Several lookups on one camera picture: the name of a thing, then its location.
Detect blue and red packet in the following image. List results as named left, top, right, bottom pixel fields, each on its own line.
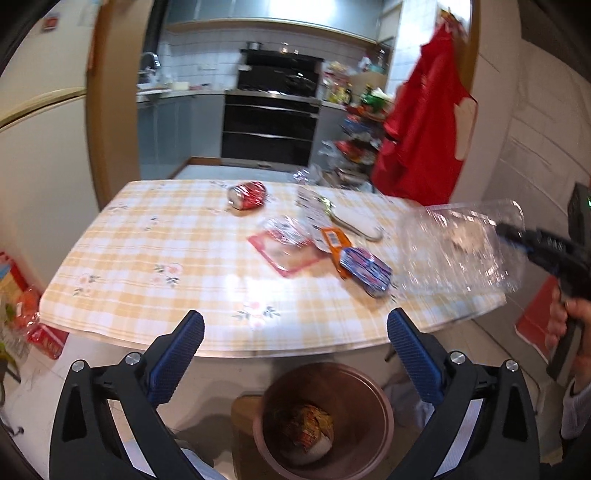
left=339, top=246, right=393, bottom=299

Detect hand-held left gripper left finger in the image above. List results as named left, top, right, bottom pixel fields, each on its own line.
left=48, top=310, right=206, bottom=480

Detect red and yellow box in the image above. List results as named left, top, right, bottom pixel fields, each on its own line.
left=0, top=251, right=29, bottom=303

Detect wooden stool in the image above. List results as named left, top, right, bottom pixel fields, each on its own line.
left=230, top=392, right=267, bottom=480

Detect red paper sheet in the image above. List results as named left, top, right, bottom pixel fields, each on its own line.
left=515, top=277, right=562, bottom=352

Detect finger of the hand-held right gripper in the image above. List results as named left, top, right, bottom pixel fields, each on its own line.
left=495, top=223, right=539, bottom=256

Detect clear plastic wrapper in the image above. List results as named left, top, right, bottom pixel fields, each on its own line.
left=295, top=184, right=339, bottom=254

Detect grey cabinets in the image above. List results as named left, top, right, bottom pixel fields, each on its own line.
left=164, top=0, right=403, bottom=45
left=136, top=92, right=227, bottom=180

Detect clear red-printed wrapper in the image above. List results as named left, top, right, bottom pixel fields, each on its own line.
left=262, top=215, right=315, bottom=248

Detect person's right hand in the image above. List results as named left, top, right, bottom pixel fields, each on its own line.
left=546, top=277, right=591, bottom=357

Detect black wok with lid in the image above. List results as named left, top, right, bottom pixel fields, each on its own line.
left=283, top=73, right=320, bottom=92

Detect crushed red can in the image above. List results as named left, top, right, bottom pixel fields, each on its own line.
left=226, top=181, right=270, bottom=212

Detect red apron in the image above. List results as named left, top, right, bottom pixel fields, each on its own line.
left=371, top=18, right=479, bottom=208

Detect grey upper cabinets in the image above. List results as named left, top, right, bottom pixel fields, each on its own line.
left=164, top=0, right=403, bottom=45

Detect clear plastic container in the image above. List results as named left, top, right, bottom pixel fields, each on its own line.
left=396, top=198, right=527, bottom=300

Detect grey lower cabinets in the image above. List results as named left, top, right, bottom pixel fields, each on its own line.
left=136, top=92, right=227, bottom=180

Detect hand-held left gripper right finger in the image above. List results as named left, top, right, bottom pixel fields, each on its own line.
left=387, top=308, right=542, bottom=480

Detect orange packet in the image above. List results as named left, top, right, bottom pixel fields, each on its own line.
left=320, top=226, right=354, bottom=281

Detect black range hood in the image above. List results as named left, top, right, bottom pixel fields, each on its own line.
left=238, top=48, right=325, bottom=97

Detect black wire storage rack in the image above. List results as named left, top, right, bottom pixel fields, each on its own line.
left=338, top=99, right=394, bottom=186

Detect red-bordered wrapper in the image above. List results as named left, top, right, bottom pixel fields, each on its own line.
left=247, top=228, right=327, bottom=278

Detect black oven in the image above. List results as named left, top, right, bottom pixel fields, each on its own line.
left=221, top=90, right=322, bottom=167

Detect brown trash bin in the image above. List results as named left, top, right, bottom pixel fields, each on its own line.
left=252, top=362, right=396, bottom=480

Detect cream refrigerator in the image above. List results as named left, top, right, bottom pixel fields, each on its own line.
left=0, top=44, right=100, bottom=301

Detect person's right forearm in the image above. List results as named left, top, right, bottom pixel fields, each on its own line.
left=560, top=330, right=591, bottom=444

